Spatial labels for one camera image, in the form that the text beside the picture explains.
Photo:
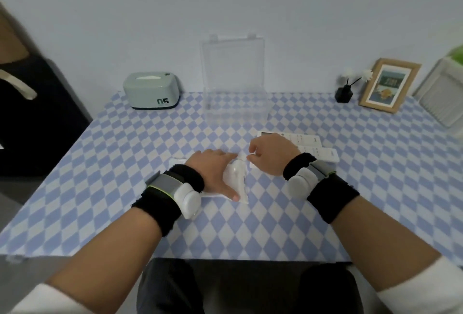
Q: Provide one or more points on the person's right hand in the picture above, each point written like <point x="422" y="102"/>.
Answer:
<point x="276" y="153"/>

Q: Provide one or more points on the person's left hand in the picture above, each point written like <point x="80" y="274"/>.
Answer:
<point x="208" y="174"/>

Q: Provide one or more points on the person's left thumb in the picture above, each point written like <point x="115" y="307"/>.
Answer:
<point x="232" y="191"/>

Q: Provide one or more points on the person's right thumb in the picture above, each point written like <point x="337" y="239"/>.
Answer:
<point x="254" y="160"/>

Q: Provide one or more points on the clear plastic bag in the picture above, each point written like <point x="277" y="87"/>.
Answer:
<point x="243" y="194"/>

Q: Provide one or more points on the person's right forearm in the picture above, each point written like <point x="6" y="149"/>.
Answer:
<point x="390" y="245"/>

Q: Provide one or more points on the person's left forearm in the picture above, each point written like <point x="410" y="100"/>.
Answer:
<point x="97" y="252"/>

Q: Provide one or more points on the white object in bag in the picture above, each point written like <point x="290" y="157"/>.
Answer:
<point x="236" y="176"/>

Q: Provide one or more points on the white left wrist tracker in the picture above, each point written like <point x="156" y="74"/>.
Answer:
<point x="181" y="192"/>

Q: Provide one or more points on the white wrist tracker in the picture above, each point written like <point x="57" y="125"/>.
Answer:
<point x="307" y="178"/>
<point x="181" y="192"/>

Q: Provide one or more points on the white right wrist tracker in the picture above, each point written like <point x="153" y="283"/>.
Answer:
<point x="307" y="178"/>

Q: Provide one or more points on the black left wristband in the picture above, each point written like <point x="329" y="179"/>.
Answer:
<point x="170" y="198"/>

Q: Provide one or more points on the black wristband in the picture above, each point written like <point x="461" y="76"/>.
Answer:
<point x="332" y="194"/>
<point x="170" y="198"/>

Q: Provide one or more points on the clear plastic storage box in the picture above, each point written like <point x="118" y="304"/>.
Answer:
<point x="234" y="78"/>

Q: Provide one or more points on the black right wristband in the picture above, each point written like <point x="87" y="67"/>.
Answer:
<point x="332" y="194"/>

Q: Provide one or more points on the blue white checkered tablecloth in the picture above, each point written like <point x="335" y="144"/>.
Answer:
<point x="343" y="187"/>

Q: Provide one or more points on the person's dark trousers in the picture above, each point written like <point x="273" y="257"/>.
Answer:
<point x="246" y="286"/>

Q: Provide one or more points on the black vase with white flowers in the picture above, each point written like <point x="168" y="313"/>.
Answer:
<point x="348" y="88"/>

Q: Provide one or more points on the mint green tissue box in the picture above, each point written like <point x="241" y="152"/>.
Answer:
<point x="151" y="90"/>

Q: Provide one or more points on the white slatted basket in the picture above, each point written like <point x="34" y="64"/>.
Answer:
<point x="439" y="93"/>

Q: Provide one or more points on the green object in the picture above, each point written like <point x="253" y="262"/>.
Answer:
<point x="456" y="52"/>

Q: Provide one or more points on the brown wooden door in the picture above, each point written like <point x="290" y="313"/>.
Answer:
<point x="11" y="41"/>

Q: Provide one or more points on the wooden picture frame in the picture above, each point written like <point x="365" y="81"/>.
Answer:
<point x="389" y="86"/>

